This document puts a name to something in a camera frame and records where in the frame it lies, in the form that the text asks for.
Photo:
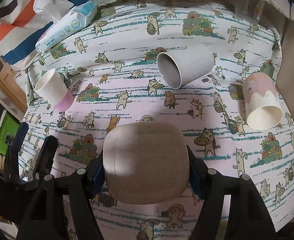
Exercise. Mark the cat print bedsheet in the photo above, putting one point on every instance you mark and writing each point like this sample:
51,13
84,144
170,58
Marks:
209,111

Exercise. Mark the wet wipes pack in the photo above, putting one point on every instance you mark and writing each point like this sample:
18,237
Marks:
66,19

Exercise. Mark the white paper cup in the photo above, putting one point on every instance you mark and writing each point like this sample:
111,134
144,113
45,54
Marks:
51,87

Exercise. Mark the pink cup under paper cup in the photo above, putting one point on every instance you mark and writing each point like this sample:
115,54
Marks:
65,103

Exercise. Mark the beige cup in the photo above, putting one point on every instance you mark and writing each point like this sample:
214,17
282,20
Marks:
145,163

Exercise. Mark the grey cup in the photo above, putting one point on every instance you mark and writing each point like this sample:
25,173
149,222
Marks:
180,67

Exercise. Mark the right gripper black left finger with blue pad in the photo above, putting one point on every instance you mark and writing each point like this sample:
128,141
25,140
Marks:
45,216

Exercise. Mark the pink and white mug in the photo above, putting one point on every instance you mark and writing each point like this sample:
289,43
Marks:
262,103

